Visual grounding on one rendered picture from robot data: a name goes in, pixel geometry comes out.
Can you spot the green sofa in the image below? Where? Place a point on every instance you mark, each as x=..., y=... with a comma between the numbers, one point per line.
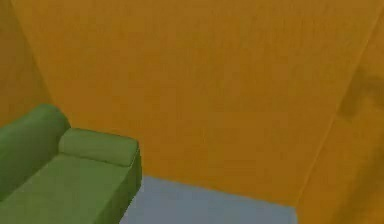
x=66, y=186

